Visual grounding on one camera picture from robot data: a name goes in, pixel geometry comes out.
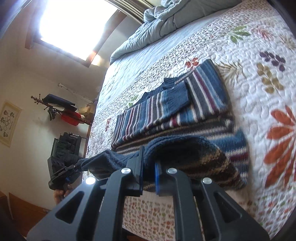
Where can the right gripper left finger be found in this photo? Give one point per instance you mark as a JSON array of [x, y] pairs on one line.
[[94, 210]]

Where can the light blue duvet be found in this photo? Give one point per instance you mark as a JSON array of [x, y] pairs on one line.
[[165, 19]]

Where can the red bag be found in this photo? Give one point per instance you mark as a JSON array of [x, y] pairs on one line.
[[70, 117]]

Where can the framed wall picture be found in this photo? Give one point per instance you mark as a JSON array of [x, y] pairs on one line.
[[9, 117]]

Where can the floral quilted bedspread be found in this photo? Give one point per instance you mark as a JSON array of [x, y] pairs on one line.
[[254, 51]]

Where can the window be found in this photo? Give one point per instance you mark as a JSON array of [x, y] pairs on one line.
[[76, 29]]

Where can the blue striped knit sweater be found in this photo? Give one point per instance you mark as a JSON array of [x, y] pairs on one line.
[[185, 123]]

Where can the person's left hand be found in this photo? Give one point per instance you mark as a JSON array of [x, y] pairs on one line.
[[59, 195]]

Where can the wall coat rack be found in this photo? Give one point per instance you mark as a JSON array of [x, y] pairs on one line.
[[56, 105]]

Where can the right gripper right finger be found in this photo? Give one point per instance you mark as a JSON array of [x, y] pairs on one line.
[[203, 210]]

